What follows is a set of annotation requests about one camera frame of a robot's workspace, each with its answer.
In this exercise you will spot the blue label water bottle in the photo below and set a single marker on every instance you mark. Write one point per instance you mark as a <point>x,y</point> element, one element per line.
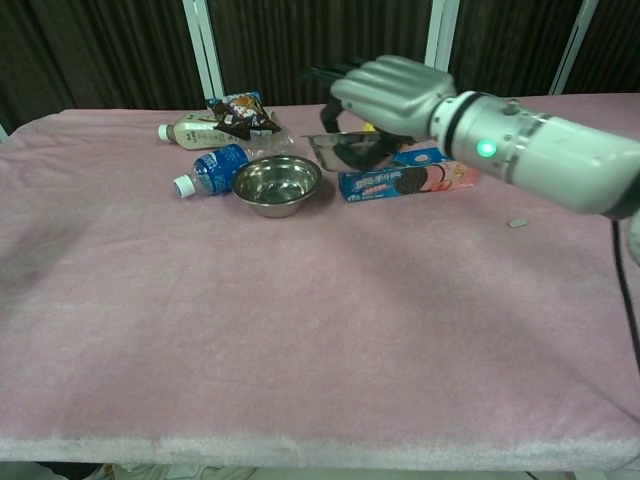
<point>217,167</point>

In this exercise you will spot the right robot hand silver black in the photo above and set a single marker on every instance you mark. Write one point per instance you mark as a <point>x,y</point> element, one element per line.
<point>395,95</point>

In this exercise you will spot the metal bowl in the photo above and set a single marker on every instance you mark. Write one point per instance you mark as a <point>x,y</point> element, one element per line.
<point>326,150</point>
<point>276,186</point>

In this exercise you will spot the yellow pear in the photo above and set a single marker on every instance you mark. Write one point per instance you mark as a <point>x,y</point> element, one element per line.
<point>369,126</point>

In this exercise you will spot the dark ribbed partition panel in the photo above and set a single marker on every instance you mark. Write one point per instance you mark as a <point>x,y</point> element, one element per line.
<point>620,45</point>
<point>320,30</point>
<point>100,55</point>
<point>515,40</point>

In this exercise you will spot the small grey scrap piece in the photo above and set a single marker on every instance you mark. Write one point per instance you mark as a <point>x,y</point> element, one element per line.
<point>516,223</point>

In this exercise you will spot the beige milk tea bottle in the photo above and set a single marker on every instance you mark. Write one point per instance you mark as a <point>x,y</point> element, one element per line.
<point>192,135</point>

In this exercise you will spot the clear plastic wrapper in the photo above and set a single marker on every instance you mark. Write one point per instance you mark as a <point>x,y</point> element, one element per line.
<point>272,144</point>

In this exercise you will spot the pink velvet tablecloth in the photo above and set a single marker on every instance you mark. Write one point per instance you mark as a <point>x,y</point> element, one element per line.
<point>300,325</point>

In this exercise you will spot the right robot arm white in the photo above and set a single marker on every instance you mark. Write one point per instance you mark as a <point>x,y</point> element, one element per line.
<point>550,150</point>

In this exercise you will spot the dark snack chip bag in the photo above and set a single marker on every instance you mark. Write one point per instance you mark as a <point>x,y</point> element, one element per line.
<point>240,114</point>

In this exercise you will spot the blue Oreo cookie box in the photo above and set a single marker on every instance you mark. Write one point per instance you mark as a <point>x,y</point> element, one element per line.
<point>380,186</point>

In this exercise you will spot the white partition frame post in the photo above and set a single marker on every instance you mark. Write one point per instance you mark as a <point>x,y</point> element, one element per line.
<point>442,35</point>
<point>575,45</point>
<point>202,50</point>

